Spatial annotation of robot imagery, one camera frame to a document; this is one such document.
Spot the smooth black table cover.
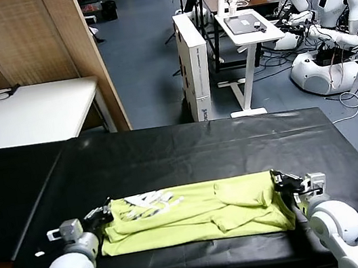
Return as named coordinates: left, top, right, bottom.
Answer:
left=0, top=136, right=82, bottom=264

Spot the white folding table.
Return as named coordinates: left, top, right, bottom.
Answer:
left=0, top=71, right=117, bottom=152

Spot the black bin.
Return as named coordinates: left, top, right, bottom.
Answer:
left=98, top=0, right=119, bottom=22

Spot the white bottle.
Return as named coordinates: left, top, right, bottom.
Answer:
left=214, top=0, right=228, bottom=18

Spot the white standing side desk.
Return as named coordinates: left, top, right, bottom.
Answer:
left=205, top=2, right=298, bottom=121

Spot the white floor cable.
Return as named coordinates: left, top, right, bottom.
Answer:
left=326, top=89, right=358, bottom=125

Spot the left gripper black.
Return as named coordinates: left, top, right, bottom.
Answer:
left=81, top=204, right=116, bottom=233

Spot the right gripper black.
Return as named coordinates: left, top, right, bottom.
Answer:
left=269, top=163, right=313, bottom=199

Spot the white cup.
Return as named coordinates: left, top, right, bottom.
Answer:
left=225, top=0, right=246, bottom=16

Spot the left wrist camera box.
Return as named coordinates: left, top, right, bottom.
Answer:
left=45, top=217, right=86, bottom=246

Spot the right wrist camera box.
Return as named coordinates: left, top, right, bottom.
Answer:
left=304, top=170, right=330, bottom=196

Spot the grey closed laptop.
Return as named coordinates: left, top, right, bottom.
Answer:
left=223, top=11, right=267, bottom=37

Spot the small black device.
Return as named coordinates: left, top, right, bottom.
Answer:
left=252, top=20, right=268, bottom=34

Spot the tall white cardboard box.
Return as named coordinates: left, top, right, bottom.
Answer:
left=170, top=11, right=220, bottom=126

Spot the yellow-green t-shirt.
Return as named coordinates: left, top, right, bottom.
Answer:
left=92, top=165, right=307, bottom=261

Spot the white robot with round base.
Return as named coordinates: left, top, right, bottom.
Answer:
left=281, top=17, right=358, bottom=102

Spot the wooden partition screen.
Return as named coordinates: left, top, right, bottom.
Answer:
left=0, top=0, right=133, bottom=153

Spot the black wrinkled tablecloth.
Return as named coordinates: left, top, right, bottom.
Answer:
left=0, top=90, right=358, bottom=268

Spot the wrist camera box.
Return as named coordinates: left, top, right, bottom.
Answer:
left=304, top=170, right=330, bottom=196
left=45, top=217, right=86, bottom=246

